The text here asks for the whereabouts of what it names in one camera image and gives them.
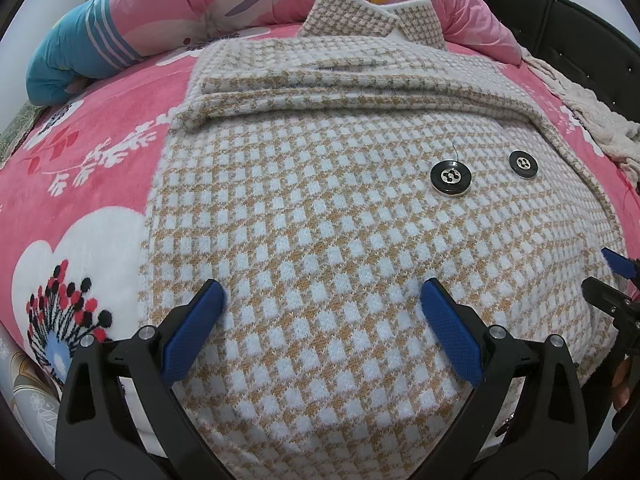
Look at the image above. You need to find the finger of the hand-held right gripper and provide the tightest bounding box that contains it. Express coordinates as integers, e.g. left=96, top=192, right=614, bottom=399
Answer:
left=581, top=277, right=640, bottom=333
left=601, top=247, right=640, bottom=286

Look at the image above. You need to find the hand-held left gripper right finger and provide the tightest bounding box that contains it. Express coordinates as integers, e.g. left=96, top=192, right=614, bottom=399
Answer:
left=420, top=277, right=592, bottom=480

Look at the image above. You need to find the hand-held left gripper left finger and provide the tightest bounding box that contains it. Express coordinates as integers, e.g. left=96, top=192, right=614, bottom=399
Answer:
left=55, top=280, right=227, bottom=480

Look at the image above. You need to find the beige houndstooth knit coat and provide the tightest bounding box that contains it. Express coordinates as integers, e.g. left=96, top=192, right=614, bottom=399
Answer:
left=135, top=0, right=633, bottom=480

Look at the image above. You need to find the person's right hand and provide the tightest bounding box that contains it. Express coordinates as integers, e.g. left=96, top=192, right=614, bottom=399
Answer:
left=612, top=359, right=636, bottom=412

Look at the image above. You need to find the cream fuzzy garment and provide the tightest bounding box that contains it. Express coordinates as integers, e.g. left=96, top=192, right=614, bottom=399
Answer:
left=520, top=52, right=640, bottom=187

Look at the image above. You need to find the pale floral bed sheet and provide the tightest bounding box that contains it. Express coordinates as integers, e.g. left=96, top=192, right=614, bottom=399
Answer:
left=0, top=335, right=67, bottom=463

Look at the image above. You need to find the pink floral fleece blanket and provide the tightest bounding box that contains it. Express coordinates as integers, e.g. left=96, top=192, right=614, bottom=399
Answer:
left=0, top=36, right=640, bottom=393

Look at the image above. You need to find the black bed headboard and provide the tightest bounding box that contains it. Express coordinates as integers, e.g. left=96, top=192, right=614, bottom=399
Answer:
left=460, top=0, right=640, bottom=128

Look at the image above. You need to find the olive patterned cloth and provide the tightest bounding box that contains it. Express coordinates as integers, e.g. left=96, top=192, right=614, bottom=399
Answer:
left=0, top=102, right=45, bottom=167

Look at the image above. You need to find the pink and blue printed quilt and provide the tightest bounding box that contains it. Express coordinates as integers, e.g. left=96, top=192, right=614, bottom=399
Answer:
left=27, top=0, right=525, bottom=107

